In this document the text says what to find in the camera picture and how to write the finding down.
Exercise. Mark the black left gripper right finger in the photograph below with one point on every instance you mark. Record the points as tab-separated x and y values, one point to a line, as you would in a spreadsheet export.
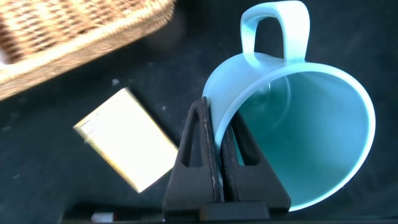
255	186

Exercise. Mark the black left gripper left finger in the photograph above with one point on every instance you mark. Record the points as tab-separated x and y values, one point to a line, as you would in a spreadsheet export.
192	186

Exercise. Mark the light blue plastic mug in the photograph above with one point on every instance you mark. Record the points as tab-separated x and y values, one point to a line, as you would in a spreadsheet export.
311	130

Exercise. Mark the wicker basket with toiletries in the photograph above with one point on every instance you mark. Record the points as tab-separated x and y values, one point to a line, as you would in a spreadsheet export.
62	37

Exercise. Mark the cream white soap box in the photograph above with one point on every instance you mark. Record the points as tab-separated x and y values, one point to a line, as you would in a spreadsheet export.
124	137

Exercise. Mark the black table cloth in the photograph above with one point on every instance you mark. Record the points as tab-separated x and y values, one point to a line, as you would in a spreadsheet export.
46	174

